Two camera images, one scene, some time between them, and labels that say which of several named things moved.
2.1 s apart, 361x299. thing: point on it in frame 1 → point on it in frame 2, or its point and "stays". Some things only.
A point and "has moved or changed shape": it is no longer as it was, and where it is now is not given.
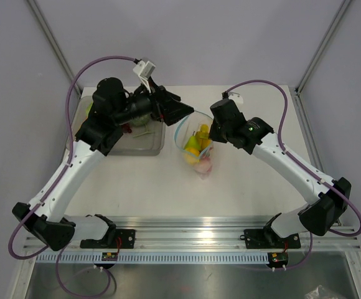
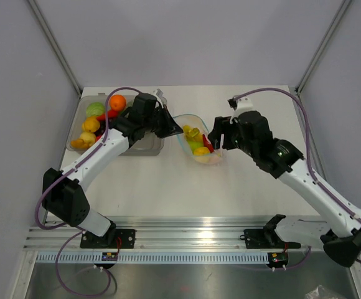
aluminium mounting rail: [210, 233] stays
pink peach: [204, 166] → [213, 159]
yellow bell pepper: [192, 156] → [201, 154]
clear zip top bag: [194, 143] has moved or changed shape
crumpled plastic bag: [321, 293] stays
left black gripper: [171, 109] → [168, 129]
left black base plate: [112, 238] stays
